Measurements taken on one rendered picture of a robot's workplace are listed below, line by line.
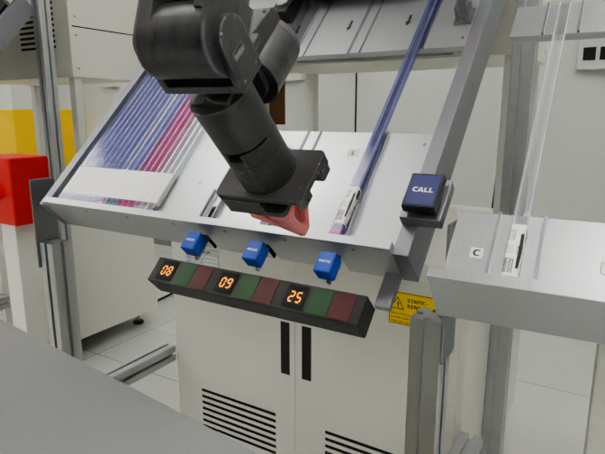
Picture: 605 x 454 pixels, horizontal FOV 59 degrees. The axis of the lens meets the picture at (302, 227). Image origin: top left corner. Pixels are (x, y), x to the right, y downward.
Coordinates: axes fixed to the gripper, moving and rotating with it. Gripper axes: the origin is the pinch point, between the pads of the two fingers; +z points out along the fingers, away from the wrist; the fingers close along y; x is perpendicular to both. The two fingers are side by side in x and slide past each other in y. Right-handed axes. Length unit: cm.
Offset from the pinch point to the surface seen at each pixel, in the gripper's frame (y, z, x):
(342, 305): -3.0, 10.2, 3.8
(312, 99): 57, 57, -84
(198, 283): 19.0, 10.0, 4.9
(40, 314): 95, 45, 8
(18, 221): 91, 23, -6
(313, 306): 0.6, 10.2, 4.7
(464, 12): -5.2, 7.8, -49.0
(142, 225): 35.6, 9.9, -2.8
